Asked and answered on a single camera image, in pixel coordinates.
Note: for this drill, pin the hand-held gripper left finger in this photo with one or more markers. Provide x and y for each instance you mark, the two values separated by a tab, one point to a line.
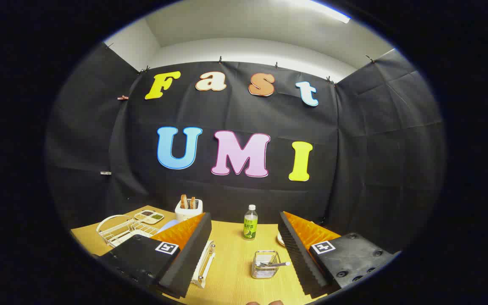
189	258

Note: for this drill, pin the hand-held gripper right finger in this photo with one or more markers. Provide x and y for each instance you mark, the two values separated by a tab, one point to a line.
297	258

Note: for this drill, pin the blue plate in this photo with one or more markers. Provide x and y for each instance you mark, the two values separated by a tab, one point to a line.
168	225

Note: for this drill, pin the white oval dish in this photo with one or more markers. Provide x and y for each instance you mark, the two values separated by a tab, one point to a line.
280	240

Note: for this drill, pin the white toaster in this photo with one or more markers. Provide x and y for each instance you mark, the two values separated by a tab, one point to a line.
187	213

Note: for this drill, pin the green label drink bottle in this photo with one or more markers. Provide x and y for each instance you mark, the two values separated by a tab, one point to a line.
250	226

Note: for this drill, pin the divided snack tray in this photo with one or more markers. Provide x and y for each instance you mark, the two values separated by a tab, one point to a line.
148	217

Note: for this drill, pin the black backdrop cloth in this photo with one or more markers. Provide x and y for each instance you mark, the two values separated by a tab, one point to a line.
354	148

